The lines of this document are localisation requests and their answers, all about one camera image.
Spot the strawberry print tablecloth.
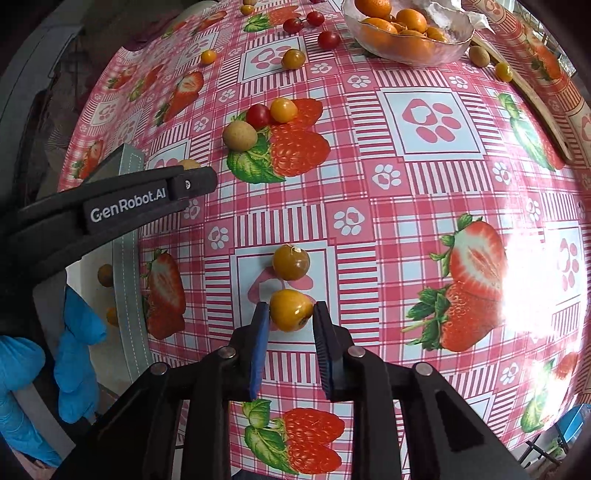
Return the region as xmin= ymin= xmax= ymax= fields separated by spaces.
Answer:
xmin=58 ymin=0 xmax=591 ymax=477

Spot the clear glass bowl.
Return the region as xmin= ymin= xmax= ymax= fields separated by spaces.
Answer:
xmin=343 ymin=0 xmax=476 ymax=66

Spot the person's left hand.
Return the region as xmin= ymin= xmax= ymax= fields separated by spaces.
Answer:
xmin=0 ymin=284 xmax=108 ymax=468

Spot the white crumpled bag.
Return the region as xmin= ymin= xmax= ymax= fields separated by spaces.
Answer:
xmin=427 ymin=0 xmax=505 ymax=31

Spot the wooden stick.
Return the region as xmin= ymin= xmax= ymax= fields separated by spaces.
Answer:
xmin=470 ymin=36 xmax=574 ymax=163

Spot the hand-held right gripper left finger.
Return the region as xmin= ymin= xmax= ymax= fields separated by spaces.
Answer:
xmin=55 ymin=302 xmax=271 ymax=480

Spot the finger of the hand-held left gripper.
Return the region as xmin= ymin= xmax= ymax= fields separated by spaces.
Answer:
xmin=18 ymin=165 xmax=218 ymax=217

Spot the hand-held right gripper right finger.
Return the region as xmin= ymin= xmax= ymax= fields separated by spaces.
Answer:
xmin=312 ymin=302 xmax=533 ymax=480

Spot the blue chair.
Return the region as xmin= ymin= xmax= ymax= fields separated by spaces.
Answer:
xmin=551 ymin=405 xmax=583 ymax=446

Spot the dark yellow cherry tomato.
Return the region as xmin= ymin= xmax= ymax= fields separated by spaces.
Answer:
xmin=272 ymin=244 xmax=311 ymax=282

